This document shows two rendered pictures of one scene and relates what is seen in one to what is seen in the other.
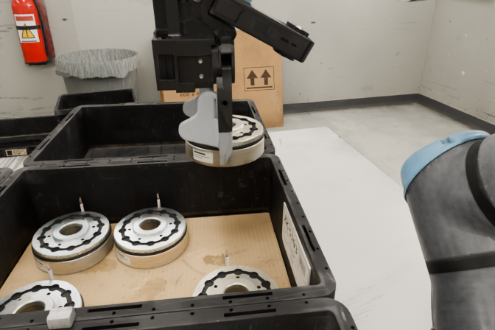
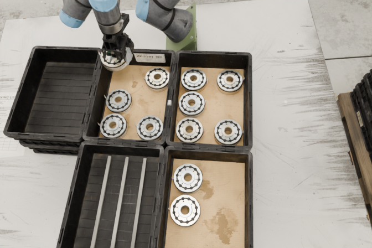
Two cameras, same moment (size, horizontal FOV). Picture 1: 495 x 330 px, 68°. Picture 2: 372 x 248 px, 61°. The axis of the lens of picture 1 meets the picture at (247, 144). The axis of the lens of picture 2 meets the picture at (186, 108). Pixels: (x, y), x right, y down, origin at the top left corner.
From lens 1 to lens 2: 1.00 m
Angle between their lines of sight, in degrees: 60
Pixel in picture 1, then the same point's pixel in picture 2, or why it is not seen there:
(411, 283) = (141, 37)
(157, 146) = (34, 106)
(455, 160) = (153, 5)
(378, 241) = not seen: hidden behind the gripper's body
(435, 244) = (162, 24)
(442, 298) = (171, 32)
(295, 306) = (176, 59)
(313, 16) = not seen: outside the picture
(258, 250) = (133, 71)
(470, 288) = (174, 25)
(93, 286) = (136, 119)
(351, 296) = not seen: hidden behind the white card
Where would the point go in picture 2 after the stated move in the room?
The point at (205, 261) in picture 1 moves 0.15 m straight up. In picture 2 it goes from (134, 87) to (125, 67)
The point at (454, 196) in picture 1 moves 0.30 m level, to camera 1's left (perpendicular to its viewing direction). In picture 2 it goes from (160, 12) to (140, 75)
